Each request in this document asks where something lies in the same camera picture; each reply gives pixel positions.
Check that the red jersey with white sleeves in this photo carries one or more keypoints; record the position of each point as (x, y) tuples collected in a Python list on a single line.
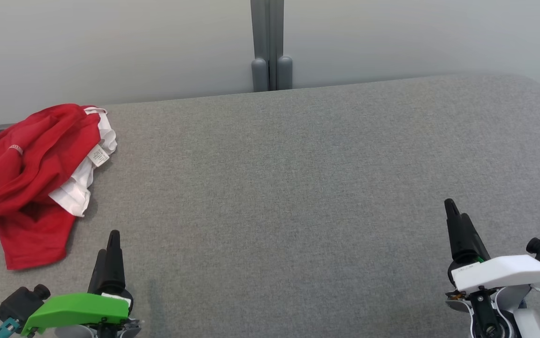
[(77, 188)]

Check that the left wrist teal connector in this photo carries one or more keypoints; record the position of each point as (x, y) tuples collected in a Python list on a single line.
[(4, 327)]

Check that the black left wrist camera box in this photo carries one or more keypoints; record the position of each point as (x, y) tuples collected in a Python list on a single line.
[(21, 303)]

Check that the grey partition post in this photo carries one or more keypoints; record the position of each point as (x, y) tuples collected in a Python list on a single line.
[(270, 47)]

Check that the red shorts with white trim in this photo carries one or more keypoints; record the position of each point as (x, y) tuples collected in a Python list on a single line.
[(30, 244)]

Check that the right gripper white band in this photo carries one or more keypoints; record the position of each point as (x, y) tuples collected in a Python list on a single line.
[(504, 272)]

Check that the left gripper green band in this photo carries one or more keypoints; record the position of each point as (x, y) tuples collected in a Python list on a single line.
[(77, 307)]

